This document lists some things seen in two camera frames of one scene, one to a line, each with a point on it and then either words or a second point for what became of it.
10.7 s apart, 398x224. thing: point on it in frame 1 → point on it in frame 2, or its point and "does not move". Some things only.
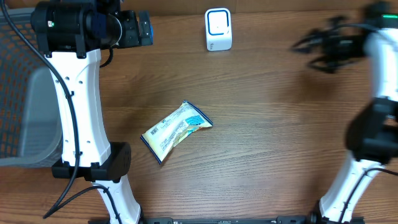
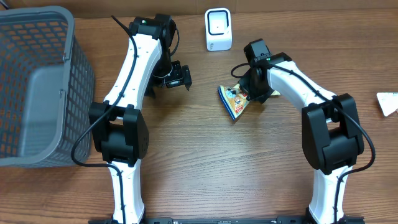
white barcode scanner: (218, 25) does not move
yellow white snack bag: (163, 137) → (234, 99)
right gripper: (318, 38) → (244, 83)
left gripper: (135, 39) → (182, 76)
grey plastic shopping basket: (30, 120) does not move
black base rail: (247, 220) does not move
